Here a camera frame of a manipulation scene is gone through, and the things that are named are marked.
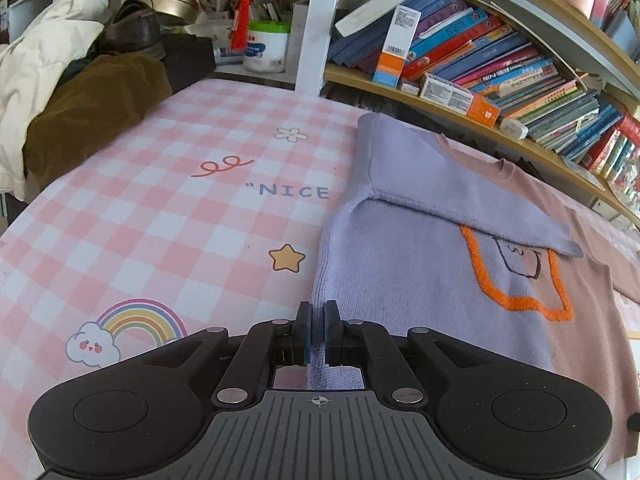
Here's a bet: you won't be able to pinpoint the cream white jacket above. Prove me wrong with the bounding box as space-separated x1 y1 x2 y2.
0 0 111 201

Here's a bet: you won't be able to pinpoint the red tassel ornament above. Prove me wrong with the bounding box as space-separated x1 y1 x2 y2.
229 0 258 52

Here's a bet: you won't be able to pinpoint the white and orange carton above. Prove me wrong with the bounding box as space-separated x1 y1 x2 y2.
372 5 423 88

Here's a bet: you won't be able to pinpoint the white jar with green lid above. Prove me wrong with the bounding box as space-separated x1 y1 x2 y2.
243 20 292 73

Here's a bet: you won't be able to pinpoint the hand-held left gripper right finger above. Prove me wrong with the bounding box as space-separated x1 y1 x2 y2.
322 300 501 407

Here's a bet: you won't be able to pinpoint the small white block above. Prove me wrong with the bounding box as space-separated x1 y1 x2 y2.
500 116 530 140

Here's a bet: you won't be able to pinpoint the thick white paperback book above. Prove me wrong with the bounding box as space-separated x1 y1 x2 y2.
334 0 431 38

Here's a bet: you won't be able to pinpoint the brown leather shoe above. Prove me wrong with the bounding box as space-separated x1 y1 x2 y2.
102 0 166 58

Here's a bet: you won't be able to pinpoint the row of colourful books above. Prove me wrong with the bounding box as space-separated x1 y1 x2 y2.
327 0 640 211

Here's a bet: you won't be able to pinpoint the brown corduroy pants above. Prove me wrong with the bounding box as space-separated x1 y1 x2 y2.
22 52 173 186

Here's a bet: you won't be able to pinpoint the metal basin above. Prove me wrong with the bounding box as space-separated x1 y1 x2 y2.
135 0 201 26

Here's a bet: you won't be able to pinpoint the black box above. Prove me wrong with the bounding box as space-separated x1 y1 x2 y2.
160 35 217 96

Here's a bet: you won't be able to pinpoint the white organizer with pens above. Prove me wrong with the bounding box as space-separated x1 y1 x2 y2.
200 0 296 26

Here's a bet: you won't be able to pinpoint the pink and purple knit sweater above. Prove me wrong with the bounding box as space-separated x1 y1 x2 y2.
309 112 640 466

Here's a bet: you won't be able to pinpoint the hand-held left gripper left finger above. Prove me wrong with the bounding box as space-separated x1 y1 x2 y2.
142 301 313 407

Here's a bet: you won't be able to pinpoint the white upright box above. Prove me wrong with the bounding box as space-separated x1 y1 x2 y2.
291 0 313 76

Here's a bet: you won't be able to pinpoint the flat white and orange box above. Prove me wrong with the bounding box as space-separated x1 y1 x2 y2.
419 72 501 128

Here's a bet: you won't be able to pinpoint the pink checked printed tablecloth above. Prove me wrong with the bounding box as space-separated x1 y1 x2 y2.
0 77 640 480

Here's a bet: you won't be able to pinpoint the wooden bookshelf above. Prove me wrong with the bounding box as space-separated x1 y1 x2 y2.
295 0 640 231

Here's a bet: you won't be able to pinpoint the group of thin colourful booklets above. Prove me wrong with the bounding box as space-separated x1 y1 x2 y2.
590 0 640 61

